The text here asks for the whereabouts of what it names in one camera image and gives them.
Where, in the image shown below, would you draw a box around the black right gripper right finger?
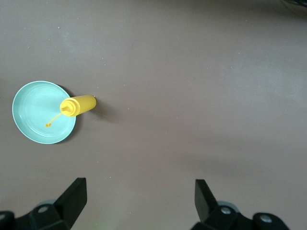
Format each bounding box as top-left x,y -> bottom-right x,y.
190,179 -> 291,230

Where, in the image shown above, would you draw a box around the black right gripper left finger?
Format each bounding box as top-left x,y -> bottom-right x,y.
0,177 -> 87,230

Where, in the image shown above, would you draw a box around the yellow mustard squeeze bottle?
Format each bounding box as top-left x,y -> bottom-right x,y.
45,94 -> 97,128

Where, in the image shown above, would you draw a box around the pale green plate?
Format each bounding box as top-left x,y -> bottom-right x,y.
12,80 -> 77,145

